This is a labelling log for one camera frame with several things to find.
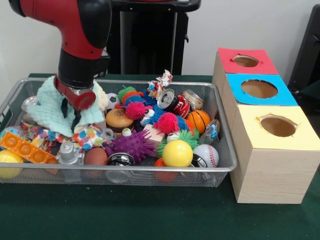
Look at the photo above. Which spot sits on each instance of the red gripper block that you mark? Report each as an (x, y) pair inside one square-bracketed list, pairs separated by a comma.
[(75, 96)]

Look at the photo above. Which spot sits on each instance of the mint green knitted cloth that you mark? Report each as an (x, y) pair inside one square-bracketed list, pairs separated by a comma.
[(50, 110)]

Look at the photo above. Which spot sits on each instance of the cream knitted cloth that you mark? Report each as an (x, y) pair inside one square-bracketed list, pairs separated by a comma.
[(101, 96)]

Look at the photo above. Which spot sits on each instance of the silver toy hydrant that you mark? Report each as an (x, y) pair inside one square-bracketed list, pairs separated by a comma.
[(68, 153)]

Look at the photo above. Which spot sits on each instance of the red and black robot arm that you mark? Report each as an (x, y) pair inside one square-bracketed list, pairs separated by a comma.
[(75, 37)]

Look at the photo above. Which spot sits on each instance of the wooden box with three holes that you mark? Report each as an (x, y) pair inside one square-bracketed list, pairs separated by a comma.
[(272, 172)]

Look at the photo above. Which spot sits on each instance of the toy hamburger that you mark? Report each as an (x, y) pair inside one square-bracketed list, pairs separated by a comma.
[(118, 120)]

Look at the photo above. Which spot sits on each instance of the long orange plastic block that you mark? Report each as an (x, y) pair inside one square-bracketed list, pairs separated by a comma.
[(25, 148)]

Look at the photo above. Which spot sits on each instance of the green orange blue spiky caterpillar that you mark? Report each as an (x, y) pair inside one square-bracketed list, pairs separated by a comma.
[(135, 100)]

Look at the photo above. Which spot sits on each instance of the purple spiky ball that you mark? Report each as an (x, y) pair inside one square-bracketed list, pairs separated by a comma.
[(135, 146)]

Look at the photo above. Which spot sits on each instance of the red drink can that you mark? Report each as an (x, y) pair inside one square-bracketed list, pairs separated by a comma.
[(172, 102)]

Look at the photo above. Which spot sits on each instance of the yellow smooth ball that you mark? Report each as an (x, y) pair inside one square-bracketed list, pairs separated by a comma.
[(177, 153)]

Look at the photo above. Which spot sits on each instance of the dark green table cloth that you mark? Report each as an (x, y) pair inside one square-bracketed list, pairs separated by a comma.
[(150, 212)]

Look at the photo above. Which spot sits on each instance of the orange toy basketball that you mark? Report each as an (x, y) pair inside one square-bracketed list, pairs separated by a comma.
[(198, 121)]

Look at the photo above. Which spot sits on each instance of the white baseball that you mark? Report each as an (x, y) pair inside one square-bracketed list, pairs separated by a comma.
[(207, 155)]

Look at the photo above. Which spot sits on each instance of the black panel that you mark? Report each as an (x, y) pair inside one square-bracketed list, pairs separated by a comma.
[(307, 50)]

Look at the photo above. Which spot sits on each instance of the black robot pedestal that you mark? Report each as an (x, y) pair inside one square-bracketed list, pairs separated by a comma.
[(150, 45)]

